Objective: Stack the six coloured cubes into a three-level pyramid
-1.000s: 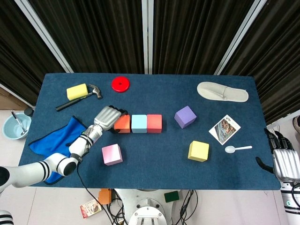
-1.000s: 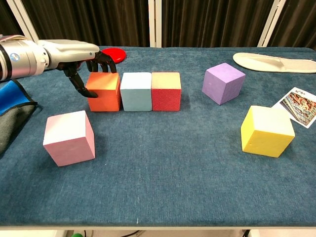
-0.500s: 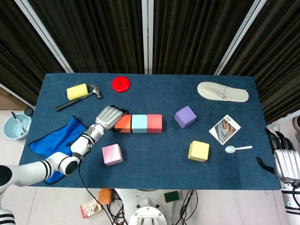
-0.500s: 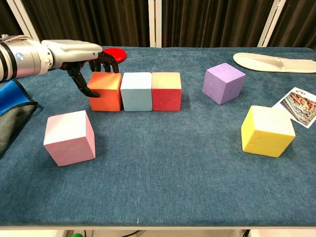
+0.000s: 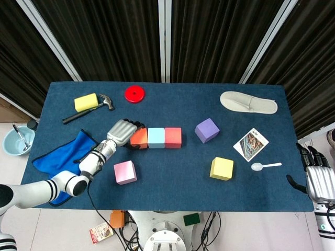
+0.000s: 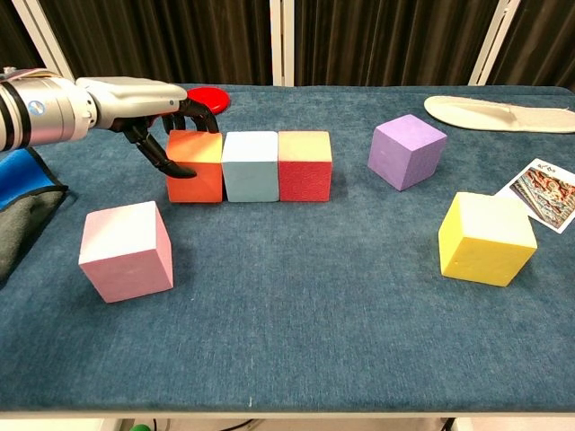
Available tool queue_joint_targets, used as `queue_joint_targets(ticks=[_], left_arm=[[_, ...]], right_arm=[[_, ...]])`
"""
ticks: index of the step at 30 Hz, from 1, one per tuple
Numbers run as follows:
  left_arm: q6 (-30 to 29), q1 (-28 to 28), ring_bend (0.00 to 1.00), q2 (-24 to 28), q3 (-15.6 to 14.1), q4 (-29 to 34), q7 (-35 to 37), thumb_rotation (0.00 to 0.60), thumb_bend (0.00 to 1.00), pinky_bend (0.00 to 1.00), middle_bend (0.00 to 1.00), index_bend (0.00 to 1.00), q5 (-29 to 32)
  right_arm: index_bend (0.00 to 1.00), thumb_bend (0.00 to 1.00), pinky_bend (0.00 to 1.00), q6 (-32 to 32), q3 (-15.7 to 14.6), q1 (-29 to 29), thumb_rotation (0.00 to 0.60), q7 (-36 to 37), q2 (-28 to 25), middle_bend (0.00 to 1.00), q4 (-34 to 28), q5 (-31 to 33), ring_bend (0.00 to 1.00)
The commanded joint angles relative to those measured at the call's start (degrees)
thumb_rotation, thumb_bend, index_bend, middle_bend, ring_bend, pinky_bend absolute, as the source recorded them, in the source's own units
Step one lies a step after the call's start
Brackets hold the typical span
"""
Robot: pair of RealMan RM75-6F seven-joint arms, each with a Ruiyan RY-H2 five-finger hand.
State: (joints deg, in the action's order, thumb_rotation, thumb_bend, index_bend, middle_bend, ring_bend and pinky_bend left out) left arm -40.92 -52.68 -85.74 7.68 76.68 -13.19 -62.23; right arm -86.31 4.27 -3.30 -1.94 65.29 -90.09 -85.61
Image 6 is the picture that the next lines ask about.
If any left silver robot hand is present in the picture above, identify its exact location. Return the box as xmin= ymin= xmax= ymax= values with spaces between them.
xmin=75 ymin=75 xmax=222 ymax=179

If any orange foam cube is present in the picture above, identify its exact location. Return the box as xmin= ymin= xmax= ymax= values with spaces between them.
xmin=164 ymin=129 xmax=225 ymax=204

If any pink foam cube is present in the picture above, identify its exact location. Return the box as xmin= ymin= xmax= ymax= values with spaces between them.
xmin=77 ymin=199 xmax=174 ymax=304

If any purple foam cube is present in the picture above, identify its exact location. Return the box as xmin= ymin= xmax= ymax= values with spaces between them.
xmin=367 ymin=113 xmax=448 ymax=192

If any yellow foam cube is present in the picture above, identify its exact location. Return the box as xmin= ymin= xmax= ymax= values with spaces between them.
xmin=438 ymin=191 xmax=539 ymax=287

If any red round disc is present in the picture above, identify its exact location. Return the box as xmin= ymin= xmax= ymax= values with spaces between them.
xmin=185 ymin=86 xmax=232 ymax=116

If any light blue foam cube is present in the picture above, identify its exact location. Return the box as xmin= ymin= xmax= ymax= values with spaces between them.
xmin=221 ymin=130 xmax=280 ymax=203

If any blue and grey cloth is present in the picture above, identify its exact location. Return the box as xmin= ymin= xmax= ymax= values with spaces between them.
xmin=0 ymin=146 xmax=70 ymax=288

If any red foam cube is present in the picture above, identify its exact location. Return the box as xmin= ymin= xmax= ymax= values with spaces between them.
xmin=277 ymin=130 xmax=333 ymax=203

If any dark blue table mat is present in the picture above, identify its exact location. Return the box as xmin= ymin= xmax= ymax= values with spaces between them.
xmin=0 ymin=83 xmax=575 ymax=413

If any printed picture card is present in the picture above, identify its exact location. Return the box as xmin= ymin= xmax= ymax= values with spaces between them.
xmin=493 ymin=157 xmax=575 ymax=234

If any white metal frame post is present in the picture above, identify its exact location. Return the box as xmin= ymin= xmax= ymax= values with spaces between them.
xmin=269 ymin=0 xmax=296 ymax=87
xmin=11 ymin=0 xmax=75 ymax=83
xmin=466 ymin=0 xmax=522 ymax=86

